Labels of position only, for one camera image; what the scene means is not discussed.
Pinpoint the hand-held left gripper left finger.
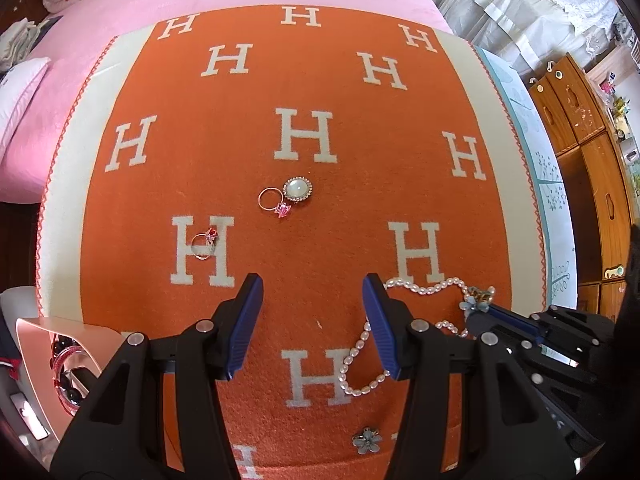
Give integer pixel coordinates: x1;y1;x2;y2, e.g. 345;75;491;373
50;272;265;480

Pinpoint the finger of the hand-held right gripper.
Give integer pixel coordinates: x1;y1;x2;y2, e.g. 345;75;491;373
465;302;545;346

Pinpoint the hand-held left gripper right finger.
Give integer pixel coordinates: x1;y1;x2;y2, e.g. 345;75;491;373
362;272;566;480

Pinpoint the long pearl necklace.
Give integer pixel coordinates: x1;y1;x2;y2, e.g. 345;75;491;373
337;276;496;401

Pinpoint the black bead bracelet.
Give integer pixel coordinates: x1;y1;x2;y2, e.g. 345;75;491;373
50;341;87;407

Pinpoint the pink plastic tray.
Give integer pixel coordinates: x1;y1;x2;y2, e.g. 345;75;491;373
15;317;128;417

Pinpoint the red bangle bracelet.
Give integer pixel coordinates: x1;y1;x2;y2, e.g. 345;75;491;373
51;345;85;413

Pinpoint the blue flower brooch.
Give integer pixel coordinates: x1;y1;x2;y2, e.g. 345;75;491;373
352;427;383;455

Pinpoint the orange letter-print blanket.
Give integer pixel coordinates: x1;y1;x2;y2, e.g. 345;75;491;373
35;4;548;480

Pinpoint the round pearl brooch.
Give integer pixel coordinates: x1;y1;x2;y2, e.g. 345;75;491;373
282;177;314;204

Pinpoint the light blue floral mat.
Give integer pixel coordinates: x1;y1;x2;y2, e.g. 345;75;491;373
475;45;573;313

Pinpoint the wooden cabinet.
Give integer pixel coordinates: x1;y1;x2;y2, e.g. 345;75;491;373
527;52;640;321

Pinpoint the dark garment on chair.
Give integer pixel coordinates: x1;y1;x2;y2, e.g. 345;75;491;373
0;352;22;383

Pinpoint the white lace furniture cover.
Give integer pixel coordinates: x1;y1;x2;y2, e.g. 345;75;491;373
402;0;631;81

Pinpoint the white printed pillow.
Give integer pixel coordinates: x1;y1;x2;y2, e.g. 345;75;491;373
0;57;53;161

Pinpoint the stack of folded clothes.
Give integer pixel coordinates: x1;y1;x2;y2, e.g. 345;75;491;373
0;17;42;73

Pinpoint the red gem ring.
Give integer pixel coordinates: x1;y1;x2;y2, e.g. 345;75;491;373
191;228;219;261

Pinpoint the pink gem ring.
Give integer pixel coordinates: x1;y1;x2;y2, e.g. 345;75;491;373
258;187;292;220

